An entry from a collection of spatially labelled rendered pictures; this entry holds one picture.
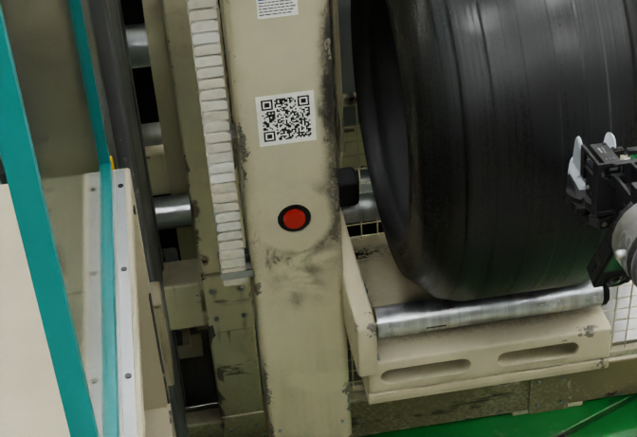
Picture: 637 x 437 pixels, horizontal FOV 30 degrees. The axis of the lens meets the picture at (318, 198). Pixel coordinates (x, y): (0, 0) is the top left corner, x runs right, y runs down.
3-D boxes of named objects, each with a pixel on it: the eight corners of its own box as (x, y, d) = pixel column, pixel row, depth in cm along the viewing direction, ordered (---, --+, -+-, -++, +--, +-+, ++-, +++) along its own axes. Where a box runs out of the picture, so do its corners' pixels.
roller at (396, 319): (370, 346, 168) (370, 326, 165) (364, 322, 171) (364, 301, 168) (608, 311, 171) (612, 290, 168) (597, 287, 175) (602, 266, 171)
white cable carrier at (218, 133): (223, 286, 168) (183, -25, 141) (220, 264, 172) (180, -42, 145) (254, 282, 169) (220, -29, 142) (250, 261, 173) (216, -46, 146)
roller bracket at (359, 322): (358, 380, 166) (356, 327, 160) (315, 216, 198) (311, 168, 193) (382, 376, 166) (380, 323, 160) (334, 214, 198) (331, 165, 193)
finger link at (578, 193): (595, 168, 135) (624, 203, 127) (594, 182, 135) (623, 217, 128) (555, 173, 134) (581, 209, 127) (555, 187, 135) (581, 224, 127)
